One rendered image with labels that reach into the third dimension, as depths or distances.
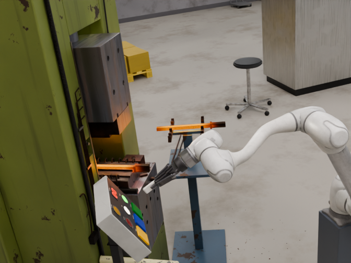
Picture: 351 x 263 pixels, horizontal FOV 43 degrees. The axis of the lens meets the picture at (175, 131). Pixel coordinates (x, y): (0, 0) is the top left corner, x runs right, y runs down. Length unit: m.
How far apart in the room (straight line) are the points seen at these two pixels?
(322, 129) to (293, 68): 4.04
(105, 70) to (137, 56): 5.23
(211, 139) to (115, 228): 0.59
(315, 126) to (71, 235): 1.35
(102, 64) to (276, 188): 2.42
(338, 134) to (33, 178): 1.48
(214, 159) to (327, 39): 4.49
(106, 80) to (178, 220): 1.89
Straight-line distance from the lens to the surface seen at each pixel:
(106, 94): 2.29
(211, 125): 2.97
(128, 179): 2.57
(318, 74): 6.36
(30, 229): 2.58
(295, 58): 6.08
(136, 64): 7.50
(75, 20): 2.33
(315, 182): 4.31
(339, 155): 2.28
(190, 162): 2.10
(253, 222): 3.78
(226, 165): 1.96
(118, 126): 2.41
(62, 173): 2.27
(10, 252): 2.66
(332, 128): 2.14
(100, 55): 2.23
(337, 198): 2.71
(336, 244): 2.84
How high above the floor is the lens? 2.24
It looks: 24 degrees down
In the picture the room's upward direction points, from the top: 7 degrees counter-clockwise
